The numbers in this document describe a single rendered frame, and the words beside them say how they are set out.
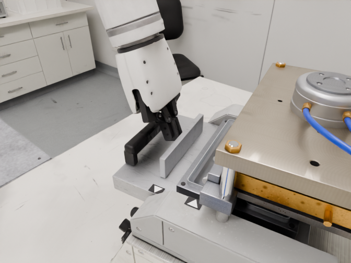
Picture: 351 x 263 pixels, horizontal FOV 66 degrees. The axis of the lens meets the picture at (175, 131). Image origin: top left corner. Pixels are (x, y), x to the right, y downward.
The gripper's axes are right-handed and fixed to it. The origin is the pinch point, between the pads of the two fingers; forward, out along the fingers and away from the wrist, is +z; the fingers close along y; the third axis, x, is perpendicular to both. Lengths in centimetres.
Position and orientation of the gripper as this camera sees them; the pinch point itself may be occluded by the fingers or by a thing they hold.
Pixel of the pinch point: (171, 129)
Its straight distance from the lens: 47.5
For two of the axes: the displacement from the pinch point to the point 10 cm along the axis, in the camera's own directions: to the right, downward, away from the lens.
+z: 3.0, 8.6, 4.1
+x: 8.3, -0.2, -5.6
